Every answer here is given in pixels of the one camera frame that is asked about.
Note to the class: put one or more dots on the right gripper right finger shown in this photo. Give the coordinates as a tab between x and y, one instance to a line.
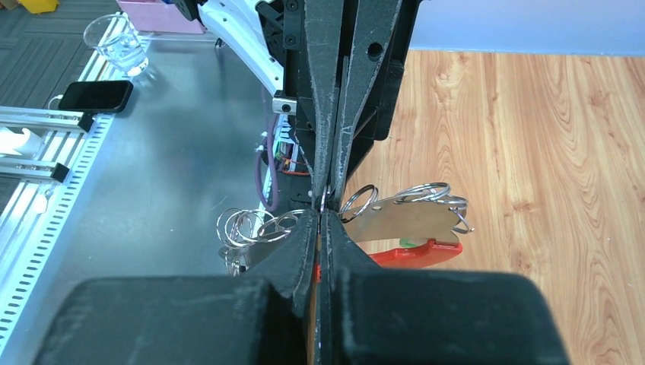
374	315

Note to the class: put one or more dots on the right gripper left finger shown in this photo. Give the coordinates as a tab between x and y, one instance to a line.
257	317

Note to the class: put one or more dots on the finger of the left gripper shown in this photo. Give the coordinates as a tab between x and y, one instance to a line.
323	22
373	27

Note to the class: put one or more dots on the red handled metal key organizer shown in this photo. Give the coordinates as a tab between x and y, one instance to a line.
427	220

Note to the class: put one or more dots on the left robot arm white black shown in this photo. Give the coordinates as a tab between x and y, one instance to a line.
339	63

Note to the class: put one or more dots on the pink box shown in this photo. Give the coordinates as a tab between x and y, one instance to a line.
158	17

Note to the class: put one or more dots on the clear glass cup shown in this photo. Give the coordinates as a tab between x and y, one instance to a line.
115	39

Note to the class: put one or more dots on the black smartphone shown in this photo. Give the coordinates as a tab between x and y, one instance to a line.
96	96

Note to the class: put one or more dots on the slotted white cable duct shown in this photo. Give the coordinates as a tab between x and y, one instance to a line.
35	215

